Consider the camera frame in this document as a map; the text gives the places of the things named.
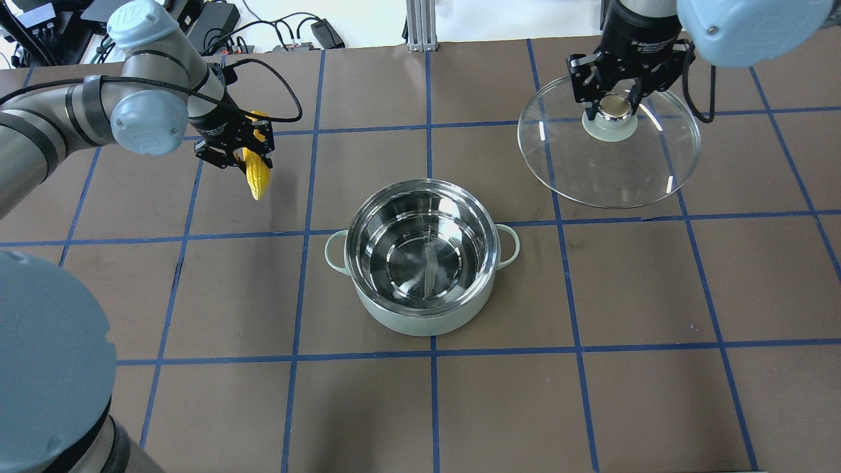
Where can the black power adapter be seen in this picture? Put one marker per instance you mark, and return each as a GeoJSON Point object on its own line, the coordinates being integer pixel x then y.
{"type": "Point", "coordinates": [326, 35]}

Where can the glass pot lid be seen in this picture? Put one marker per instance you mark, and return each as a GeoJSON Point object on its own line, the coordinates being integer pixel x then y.
{"type": "Point", "coordinates": [621, 158]}

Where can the aluminium frame post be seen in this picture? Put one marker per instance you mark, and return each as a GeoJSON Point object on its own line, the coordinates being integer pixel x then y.
{"type": "Point", "coordinates": [420, 26]}

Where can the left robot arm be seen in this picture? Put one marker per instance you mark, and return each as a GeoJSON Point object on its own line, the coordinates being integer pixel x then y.
{"type": "Point", "coordinates": [58, 367]}

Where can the pale green steel pot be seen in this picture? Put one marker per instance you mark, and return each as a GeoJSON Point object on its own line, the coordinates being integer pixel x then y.
{"type": "Point", "coordinates": [422, 255]}

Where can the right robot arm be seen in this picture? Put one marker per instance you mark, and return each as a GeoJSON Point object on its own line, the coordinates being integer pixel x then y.
{"type": "Point", "coordinates": [735, 34]}

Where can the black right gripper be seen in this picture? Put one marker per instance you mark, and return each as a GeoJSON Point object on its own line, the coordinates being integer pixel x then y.
{"type": "Point", "coordinates": [640, 36]}

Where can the yellow corn cob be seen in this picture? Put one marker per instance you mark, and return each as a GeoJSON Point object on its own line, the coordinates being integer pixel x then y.
{"type": "Point", "coordinates": [258, 174]}

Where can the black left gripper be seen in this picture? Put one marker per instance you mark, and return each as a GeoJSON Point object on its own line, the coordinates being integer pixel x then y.
{"type": "Point", "coordinates": [217, 123]}

